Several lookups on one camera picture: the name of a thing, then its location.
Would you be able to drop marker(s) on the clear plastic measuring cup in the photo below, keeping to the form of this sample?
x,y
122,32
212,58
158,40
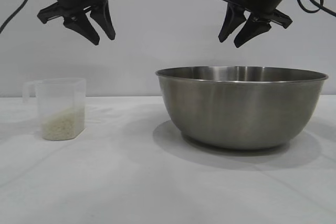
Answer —
x,y
61,95

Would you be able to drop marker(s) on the white uncooked rice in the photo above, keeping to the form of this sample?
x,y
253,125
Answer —
x,y
61,127

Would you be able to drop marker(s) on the stainless steel mixing bowl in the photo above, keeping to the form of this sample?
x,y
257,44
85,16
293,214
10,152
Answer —
x,y
241,111

